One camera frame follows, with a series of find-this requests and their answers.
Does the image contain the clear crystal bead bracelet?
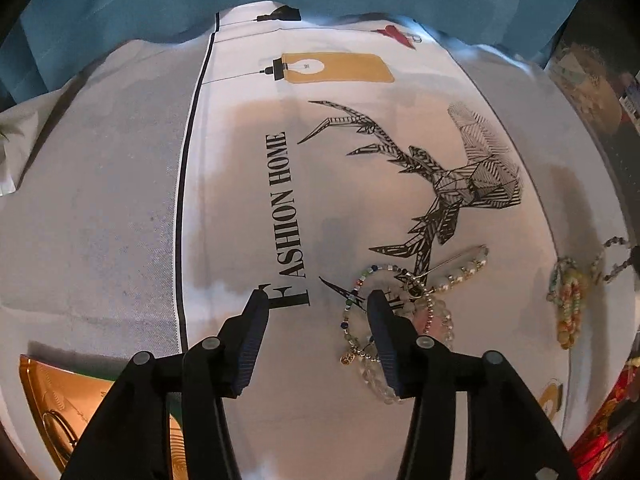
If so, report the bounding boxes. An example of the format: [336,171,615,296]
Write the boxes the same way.
[357,295,454,406]

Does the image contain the gold bangle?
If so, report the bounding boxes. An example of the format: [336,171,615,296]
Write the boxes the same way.
[41,409,81,456]

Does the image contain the dark patterned cloth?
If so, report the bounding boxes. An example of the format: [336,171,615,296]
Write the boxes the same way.
[547,40,640,136]

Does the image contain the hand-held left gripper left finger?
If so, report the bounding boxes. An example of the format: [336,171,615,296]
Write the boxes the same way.
[60,285,273,480]

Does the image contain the red patterned blanket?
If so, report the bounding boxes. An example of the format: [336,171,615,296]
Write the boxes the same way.
[570,355,640,480]

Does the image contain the dark bead bracelet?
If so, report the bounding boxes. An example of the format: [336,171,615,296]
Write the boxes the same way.
[591,236,634,284]

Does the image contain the blue curtain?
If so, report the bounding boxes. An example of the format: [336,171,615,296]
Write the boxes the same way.
[0,0,591,111]

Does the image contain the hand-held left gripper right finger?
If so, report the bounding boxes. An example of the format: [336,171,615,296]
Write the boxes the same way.
[366,289,583,480]

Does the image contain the printed white grey tablecloth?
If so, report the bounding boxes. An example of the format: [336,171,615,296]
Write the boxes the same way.
[0,2,640,480]

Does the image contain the multicolour bead bracelet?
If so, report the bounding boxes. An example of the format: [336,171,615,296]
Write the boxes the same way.
[339,264,426,367]

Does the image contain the pastel bead bracelet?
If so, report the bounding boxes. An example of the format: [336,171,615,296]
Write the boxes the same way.
[548,256,592,351]

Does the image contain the gold tray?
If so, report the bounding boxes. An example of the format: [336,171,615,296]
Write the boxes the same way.
[19,354,191,480]

